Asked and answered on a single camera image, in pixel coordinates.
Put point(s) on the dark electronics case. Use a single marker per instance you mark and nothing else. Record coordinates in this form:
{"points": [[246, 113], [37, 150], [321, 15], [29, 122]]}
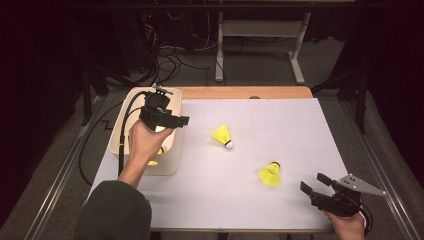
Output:
{"points": [[133, 40]]}

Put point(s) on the person's right hand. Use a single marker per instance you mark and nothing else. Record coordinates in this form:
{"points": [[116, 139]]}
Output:
{"points": [[348, 228]]}

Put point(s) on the yellow shuttlecock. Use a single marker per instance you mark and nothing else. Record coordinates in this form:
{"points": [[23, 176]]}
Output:
{"points": [[160, 151], [221, 134], [269, 175]]}

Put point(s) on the person's left hand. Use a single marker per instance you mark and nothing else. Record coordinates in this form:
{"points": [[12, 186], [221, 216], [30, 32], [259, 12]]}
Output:
{"points": [[145, 143]]}

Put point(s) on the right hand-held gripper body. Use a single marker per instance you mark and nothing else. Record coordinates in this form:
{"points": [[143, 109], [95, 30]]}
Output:
{"points": [[343, 201]]}

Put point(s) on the white metal table frame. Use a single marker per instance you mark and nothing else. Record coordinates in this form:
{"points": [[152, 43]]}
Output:
{"points": [[260, 28]]}

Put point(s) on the white plastic storage bin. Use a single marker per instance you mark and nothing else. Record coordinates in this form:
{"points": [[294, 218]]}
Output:
{"points": [[170, 160]]}

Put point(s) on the aluminium floor rail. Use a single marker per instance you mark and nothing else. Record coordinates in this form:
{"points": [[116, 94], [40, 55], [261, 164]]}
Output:
{"points": [[398, 213], [66, 166]]}

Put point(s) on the black metal stand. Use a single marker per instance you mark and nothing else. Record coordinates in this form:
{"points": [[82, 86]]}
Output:
{"points": [[87, 100], [361, 110]]}

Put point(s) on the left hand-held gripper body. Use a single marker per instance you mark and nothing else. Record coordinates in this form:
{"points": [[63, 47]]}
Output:
{"points": [[155, 115]]}

